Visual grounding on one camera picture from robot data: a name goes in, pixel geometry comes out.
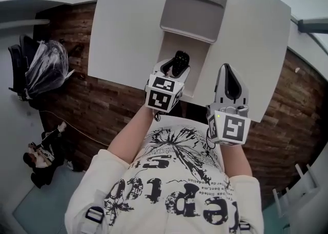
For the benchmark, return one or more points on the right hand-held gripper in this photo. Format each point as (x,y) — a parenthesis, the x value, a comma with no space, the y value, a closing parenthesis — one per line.
(230,128)

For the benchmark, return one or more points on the person's left forearm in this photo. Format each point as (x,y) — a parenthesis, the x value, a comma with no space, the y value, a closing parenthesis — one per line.
(130,135)

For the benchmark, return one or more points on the clear plastic bag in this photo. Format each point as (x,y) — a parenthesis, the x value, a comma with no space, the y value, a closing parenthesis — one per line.
(46,69)

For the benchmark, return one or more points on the person's white printed shirt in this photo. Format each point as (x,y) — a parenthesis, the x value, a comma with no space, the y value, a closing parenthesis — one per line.
(166,189)

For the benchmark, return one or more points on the black office chair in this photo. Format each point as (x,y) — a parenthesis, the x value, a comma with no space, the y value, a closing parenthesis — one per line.
(18,53)

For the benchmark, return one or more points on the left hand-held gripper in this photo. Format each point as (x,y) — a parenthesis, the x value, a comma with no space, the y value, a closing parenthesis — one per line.
(159,97)

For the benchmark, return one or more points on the white metal rack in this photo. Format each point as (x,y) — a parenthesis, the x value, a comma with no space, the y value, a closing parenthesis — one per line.
(299,189)

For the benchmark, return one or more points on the small black object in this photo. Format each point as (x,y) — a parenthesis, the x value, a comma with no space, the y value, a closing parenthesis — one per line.
(180,60)

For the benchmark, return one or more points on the person's right forearm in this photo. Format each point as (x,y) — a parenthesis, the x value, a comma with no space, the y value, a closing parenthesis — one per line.
(234,161)

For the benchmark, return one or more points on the grey window frame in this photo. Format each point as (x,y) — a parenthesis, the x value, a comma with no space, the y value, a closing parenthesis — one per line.
(312,26)

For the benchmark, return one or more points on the white table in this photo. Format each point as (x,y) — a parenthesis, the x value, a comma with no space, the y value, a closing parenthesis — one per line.
(123,35)

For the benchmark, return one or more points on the white paper scrap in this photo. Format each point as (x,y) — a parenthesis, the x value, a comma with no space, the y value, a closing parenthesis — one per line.
(297,69)

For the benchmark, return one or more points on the grey tray organizer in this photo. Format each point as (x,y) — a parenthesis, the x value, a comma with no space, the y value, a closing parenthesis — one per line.
(192,10)

